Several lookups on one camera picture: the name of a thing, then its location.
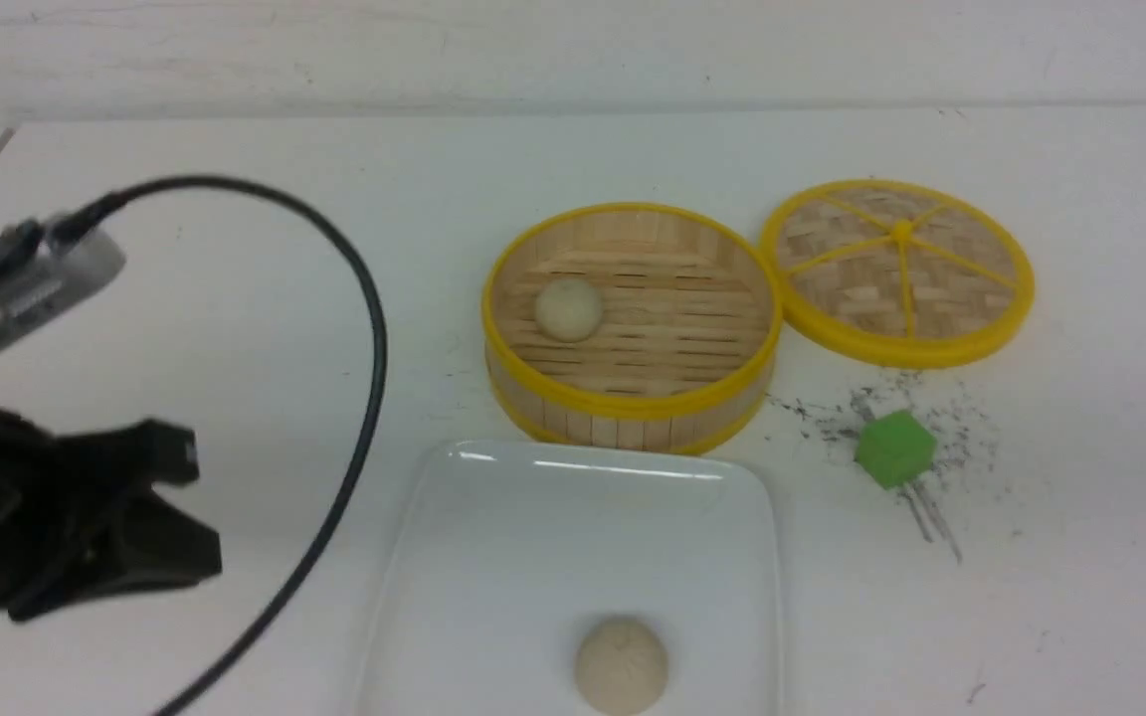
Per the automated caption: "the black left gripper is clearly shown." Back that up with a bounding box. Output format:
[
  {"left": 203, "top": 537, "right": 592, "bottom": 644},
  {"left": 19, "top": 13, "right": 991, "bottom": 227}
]
[{"left": 0, "top": 411, "right": 223, "bottom": 623}]

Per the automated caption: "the beige steamed bun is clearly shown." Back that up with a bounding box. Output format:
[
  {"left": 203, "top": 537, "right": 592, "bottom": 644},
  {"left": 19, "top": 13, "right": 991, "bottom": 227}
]
[
  {"left": 574, "top": 616, "right": 669, "bottom": 715},
  {"left": 533, "top": 280, "right": 604, "bottom": 343}
]

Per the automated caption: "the white square plate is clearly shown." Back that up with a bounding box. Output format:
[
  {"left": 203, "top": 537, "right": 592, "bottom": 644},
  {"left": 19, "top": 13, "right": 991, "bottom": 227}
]
[{"left": 351, "top": 441, "right": 783, "bottom": 715}]

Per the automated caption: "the bamboo steamer basket yellow rim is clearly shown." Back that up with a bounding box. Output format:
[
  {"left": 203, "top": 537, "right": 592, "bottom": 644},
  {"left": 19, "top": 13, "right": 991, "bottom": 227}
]
[{"left": 480, "top": 203, "right": 783, "bottom": 454}]

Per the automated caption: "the green cube block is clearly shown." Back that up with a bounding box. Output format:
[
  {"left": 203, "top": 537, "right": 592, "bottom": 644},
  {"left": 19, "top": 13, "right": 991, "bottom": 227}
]
[{"left": 855, "top": 411, "right": 937, "bottom": 491}]

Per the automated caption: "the woven bamboo steamer lid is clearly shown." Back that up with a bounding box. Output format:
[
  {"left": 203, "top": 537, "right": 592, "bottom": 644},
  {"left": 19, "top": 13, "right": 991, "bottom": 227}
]
[{"left": 759, "top": 178, "right": 1036, "bottom": 370}]

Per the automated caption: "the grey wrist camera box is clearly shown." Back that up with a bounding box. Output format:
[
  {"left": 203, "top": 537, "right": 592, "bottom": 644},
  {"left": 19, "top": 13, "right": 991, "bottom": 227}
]
[{"left": 0, "top": 214, "right": 126, "bottom": 353}]

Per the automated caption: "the black camera cable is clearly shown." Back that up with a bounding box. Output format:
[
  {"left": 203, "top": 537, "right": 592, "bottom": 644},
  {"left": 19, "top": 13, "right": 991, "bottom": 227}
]
[{"left": 71, "top": 175, "right": 388, "bottom": 716}]

